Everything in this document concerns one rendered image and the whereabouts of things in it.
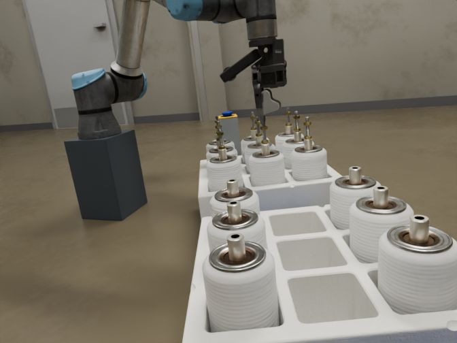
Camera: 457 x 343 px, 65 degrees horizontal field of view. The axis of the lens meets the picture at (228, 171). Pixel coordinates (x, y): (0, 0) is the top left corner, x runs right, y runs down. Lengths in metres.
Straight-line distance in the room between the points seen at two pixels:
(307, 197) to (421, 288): 0.51
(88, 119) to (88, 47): 2.97
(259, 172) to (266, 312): 0.53
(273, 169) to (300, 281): 0.44
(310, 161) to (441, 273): 0.54
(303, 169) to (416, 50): 2.55
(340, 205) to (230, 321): 0.33
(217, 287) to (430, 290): 0.26
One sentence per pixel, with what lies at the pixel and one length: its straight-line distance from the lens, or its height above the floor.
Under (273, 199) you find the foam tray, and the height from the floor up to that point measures 0.15.
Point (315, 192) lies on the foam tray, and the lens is 0.96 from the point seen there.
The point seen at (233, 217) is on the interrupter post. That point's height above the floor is 0.26.
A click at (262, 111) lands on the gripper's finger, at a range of 0.93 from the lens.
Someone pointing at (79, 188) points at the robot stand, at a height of 0.12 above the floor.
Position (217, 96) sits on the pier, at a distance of 3.53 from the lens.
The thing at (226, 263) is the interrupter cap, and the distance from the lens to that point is 0.47.
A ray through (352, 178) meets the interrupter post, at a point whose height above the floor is 0.26.
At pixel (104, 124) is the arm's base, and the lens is 1.34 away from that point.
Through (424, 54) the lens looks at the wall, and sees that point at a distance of 3.43.
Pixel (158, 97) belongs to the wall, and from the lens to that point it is 3.92.
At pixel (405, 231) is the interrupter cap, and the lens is 0.55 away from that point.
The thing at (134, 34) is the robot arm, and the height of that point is 0.63.
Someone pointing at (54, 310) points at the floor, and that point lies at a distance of 0.96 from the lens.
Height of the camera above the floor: 0.49
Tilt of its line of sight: 16 degrees down
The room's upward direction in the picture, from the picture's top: 6 degrees counter-clockwise
